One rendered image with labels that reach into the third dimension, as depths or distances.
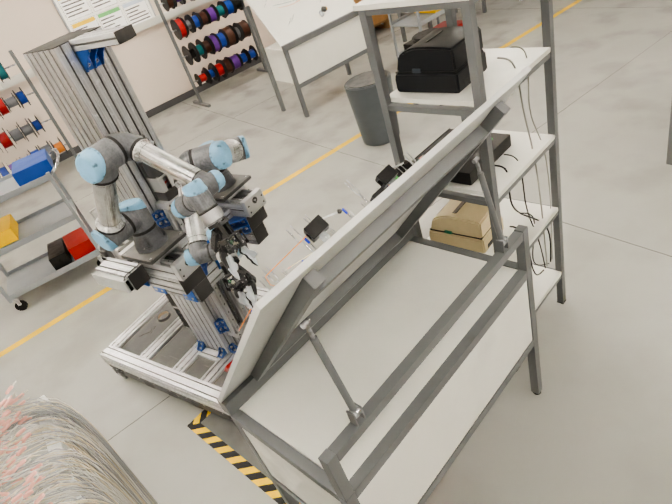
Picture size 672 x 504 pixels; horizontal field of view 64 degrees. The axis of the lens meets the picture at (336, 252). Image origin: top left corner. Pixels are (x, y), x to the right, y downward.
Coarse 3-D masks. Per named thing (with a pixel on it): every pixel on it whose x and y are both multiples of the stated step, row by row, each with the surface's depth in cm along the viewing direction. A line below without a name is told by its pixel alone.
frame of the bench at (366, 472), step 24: (432, 240) 249; (504, 264) 222; (504, 288) 211; (528, 288) 220; (480, 336) 198; (456, 360) 189; (528, 360) 248; (432, 384) 184; (504, 384) 225; (408, 408) 179; (264, 432) 188; (408, 432) 176; (288, 456) 177; (384, 456) 168; (456, 456) 207; (312, 480) 171; (360, 480) 163
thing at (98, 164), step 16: (96, 144) 192; (112, 144) 193; (80, 160) 189; (96, 160) 188; (112, 160) 193; (96, 176) 190; (112, 176) 196; (96, 192) 202; (112, 192) 204; (96, 208) 212; (112, 208) 210; (96, 224) 219; (112, 224) 217; (128, 224) 227; (96, 240) 224; (112, 240) 221
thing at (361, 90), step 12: (372, 72) 517; (348, 84) 509; (360, 84) 500; (372, 84) 492; (348, 96) 510; (360, 96) 498; (372, 96) 496; (360, 108) 507; (372, 108) 503; (360, 120) 518; (372, 120) 511; (396, 120) 524; (360, 132) 534; (372, 132) 520; (384, 132) 520; (372, 144) 530; (384, 144) 529
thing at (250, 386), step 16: (368, 272) 236; (352, 288) 231; (336, 304) 226; (320, 320) 221; (304, 336) 216; (288, 352) 211; (272, 368) 207; (240, 384) 200; (256, 384) 203; (224, 400) 196; (240, 400) 199
